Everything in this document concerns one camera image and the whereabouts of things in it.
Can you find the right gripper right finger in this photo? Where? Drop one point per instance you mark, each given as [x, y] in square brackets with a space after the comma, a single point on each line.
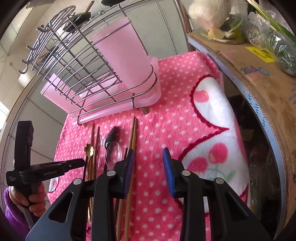
[230, 217]

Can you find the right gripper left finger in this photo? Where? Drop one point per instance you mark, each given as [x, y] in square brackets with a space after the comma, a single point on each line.
[66, 219]

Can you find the purple sleeve forearm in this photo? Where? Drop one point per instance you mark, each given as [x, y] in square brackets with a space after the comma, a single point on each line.
[15, 217]

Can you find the left hand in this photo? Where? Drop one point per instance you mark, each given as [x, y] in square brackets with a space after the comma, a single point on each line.
[36, 202]

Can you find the metal shelf rack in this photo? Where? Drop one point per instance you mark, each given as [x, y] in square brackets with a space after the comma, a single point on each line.
[275, 214]

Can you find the clear plastic spoon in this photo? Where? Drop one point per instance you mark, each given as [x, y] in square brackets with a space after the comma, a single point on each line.
[113, 155]

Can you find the gold flower spoon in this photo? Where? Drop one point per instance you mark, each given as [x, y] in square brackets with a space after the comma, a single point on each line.
[89, 150]

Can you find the black spoon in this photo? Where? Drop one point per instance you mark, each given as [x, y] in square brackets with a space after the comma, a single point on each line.
[110, 137]

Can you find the pink cup left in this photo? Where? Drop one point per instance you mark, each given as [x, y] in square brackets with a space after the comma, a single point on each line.
[53, 91]

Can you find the pink cup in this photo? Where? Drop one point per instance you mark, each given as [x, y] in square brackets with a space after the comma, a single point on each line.
[122, 49]
[53, 91]

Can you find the pink polka dot blanket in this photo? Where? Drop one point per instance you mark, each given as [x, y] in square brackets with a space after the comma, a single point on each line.
[194, 120]

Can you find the pink drip tray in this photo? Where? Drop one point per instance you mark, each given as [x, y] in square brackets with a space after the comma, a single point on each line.
[124, 99]

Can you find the cardboard sheet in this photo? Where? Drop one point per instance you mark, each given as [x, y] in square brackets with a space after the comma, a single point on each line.
[273, 90]

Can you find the pink cup right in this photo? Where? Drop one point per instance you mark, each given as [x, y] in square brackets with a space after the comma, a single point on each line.
[122, 49]

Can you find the black frying pan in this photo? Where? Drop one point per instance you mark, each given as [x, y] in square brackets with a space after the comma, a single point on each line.
[77, 20]

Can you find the green onions bag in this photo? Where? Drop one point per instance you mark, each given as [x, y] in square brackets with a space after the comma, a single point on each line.
[269, 31]

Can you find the napa cabbage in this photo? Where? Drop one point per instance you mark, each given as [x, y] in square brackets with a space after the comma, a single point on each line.
[209, 14]

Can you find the metal wire utensil rack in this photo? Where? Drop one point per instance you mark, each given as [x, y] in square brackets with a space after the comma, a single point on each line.
[73, 57]

